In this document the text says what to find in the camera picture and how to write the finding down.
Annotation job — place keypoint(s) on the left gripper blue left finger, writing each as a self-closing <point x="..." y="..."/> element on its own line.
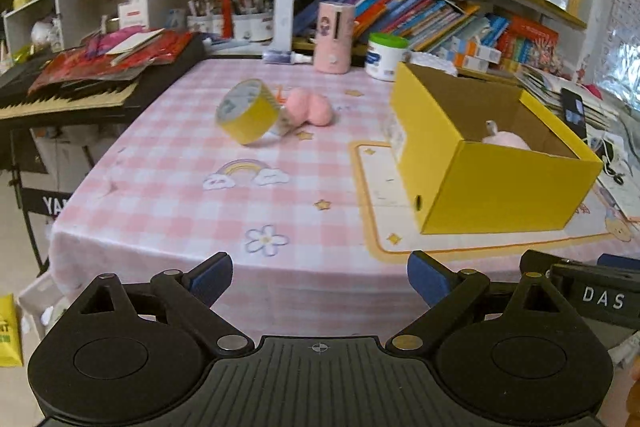
<point x="188" y="299"/>

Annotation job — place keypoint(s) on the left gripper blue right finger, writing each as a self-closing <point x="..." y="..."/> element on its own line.
<point x="449" y="297"/>

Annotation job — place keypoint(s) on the light pink plush pig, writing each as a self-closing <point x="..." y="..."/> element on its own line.
<point x="503" y="138"/>

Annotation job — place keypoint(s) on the right hand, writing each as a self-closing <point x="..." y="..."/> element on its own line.
<point x="633" y="397"/>

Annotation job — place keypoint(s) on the yellow cardboard box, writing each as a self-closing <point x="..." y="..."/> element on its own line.
<point x="456" y="184"/>

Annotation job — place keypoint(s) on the pink checkered tablecloth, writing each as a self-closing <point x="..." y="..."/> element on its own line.
<point x="316" y="223"/>

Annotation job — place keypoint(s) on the yellow plastic bag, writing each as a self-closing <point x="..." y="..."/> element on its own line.
<point x="11" y="354"/>

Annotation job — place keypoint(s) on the black smartphone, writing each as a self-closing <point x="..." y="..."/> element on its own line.
<point x="573" y="113"/>

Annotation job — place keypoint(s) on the yellow tape roll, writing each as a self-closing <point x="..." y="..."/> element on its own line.
<point x="247" y="111"/>

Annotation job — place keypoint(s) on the stack of papers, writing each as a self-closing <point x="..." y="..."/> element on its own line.
<point x="547" y="89"/>

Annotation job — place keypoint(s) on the black keyboard piano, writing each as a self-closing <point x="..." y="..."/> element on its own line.
<point x="68" y="88"/>

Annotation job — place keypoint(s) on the dark pink plush toy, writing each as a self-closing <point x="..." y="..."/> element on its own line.
<point x="304" y="106"/>

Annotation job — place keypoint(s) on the red papers pile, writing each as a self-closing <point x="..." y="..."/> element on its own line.
<point x="115" y="56"/>

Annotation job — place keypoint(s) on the white blue spray bottle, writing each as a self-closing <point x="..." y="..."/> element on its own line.
<point x="285" y="57"/>

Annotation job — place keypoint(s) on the white tub green lid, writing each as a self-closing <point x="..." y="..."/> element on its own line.
<point x="385" y="52"/>

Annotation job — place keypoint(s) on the pink humidifier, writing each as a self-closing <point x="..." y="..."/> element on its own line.
<point x="333" y="45"/>

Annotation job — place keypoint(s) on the white pen holder left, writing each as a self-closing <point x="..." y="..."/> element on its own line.
<point x="212" y="24"/>

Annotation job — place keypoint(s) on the white pen holder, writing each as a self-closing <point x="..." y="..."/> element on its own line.
<point x="256" y="27"/>
<point x="212" y="24"/>

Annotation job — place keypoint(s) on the row of leaning books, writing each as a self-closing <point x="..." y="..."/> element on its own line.
<point x="427" y="25"/>

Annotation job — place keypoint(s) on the white pen holder right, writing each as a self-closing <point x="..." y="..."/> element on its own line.
<point x="256" y="27"/>

